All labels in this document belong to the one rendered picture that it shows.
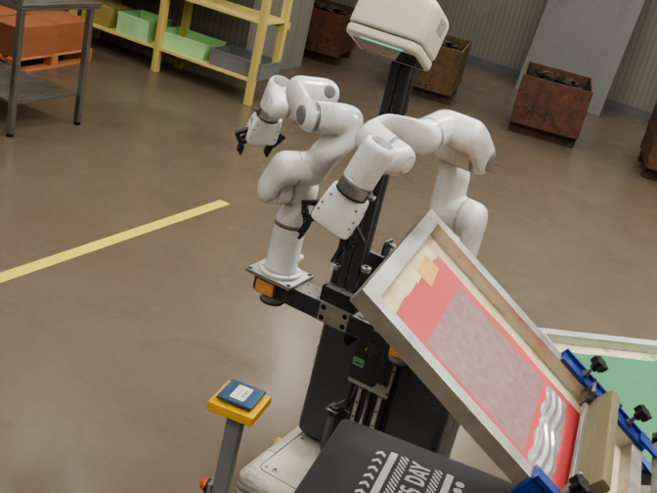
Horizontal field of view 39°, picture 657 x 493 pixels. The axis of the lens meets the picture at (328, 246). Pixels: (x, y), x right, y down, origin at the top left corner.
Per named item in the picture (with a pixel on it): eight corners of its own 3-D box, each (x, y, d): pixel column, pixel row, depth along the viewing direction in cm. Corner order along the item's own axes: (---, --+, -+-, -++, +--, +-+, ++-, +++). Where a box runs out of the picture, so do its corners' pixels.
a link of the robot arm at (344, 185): (382, 190, 207) (375, 200, 209) (349, 167, 208) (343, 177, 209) (372, 199, 201) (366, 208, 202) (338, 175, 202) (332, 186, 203)
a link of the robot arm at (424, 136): (433, 158, 222) (387, 182, 206) (392, 127, 226) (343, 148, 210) (450, 130, 217) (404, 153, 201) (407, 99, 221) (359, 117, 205)
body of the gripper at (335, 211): (377, 197, 208) (353, 236, 213) (340, 170, 209) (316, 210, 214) (368, 205, 201) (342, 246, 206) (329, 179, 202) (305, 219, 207)
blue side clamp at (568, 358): (544, 371, 231) (566, 355, 228) (546, 362, 235) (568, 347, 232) (625, 462, 231) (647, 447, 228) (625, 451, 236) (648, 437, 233)
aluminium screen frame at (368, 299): (348, 300, 181) (362, 289, 179) (419, 217, 233) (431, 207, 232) (619, 603, 182) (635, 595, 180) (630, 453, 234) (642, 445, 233)
